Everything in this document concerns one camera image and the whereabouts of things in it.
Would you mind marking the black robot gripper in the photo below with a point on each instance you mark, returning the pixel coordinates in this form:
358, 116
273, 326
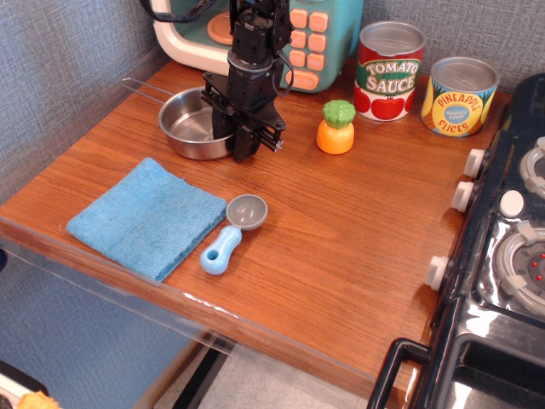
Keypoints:
243, 105

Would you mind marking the stainless steel pan bowl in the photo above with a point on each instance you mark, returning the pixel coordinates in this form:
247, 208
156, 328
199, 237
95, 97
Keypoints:
186, 120

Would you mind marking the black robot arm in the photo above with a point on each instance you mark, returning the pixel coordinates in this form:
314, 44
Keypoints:
260, 31

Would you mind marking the teal toy microwave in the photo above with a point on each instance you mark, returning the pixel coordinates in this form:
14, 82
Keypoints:
325, 35

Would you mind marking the blue grey toy scoop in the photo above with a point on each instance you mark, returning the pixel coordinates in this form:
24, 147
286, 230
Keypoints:
246, 212

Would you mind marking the orange toy carrot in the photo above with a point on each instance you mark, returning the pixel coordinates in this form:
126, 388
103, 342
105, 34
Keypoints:
336, 133

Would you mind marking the blue folded cloth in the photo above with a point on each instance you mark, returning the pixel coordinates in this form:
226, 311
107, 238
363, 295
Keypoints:
149, 222

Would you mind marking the tomato sauce can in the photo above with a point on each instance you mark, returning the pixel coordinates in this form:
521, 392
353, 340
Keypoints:
388, 66

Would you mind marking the pineapple slices can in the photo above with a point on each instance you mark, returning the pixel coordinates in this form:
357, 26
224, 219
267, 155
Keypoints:
459, 94

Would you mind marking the white stove knob middle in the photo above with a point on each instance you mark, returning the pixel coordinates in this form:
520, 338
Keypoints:
462, 196

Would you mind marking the white stove knob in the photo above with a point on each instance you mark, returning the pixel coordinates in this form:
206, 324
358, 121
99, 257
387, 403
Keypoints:
436, 272
474, 162
462, 196

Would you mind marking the white stove knob upper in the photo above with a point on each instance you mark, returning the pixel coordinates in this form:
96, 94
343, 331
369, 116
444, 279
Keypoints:
474, 162

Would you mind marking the white stove knob lower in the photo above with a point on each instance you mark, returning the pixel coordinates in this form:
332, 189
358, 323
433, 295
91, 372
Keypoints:
436, 272

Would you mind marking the black toy stove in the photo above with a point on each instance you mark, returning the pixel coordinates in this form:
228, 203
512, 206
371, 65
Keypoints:
487, 346

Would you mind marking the orange object at corner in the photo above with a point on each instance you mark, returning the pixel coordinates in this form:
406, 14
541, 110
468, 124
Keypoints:
34, 400

